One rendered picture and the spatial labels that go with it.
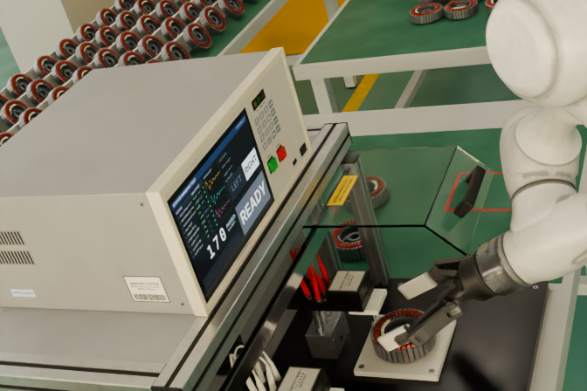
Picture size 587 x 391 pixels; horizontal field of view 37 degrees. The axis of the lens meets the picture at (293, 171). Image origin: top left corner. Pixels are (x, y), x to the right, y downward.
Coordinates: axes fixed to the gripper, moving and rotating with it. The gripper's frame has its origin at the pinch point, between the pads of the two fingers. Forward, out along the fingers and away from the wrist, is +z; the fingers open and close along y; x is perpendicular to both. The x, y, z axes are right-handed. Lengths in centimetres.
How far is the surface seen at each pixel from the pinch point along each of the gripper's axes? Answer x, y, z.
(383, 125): -6, -88, 31
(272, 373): -12.6, 22.8, 7.5
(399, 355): 4.0, 5.5, 1.2
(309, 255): -20.4, 6.7, -0.7
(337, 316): -4.3, -1.7, 11.9
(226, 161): -42.4, 15.6, -9.2
